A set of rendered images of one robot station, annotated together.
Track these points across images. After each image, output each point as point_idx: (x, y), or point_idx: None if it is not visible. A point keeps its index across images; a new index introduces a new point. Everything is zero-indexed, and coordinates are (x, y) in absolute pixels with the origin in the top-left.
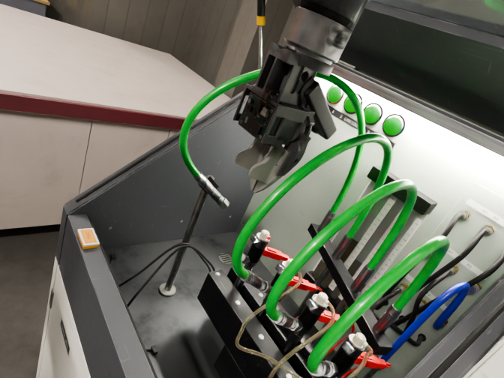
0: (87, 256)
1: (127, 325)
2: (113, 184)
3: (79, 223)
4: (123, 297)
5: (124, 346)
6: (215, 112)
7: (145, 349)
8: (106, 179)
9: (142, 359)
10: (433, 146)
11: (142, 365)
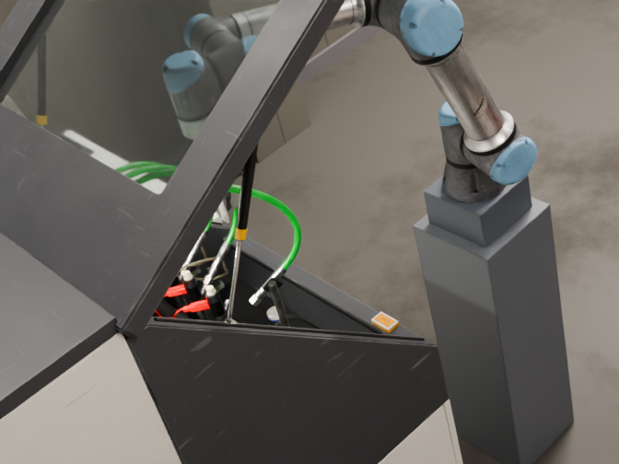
0: (373, 312)
1: (312, 286)
2: (389, 334)
3: (405, 335)
4: (326, 301)
5: (308, 276)
6: (288, 328)
7: (293, 281)
8: (401, 340)
9: (292, 275)
10: None
11: (290, 272)
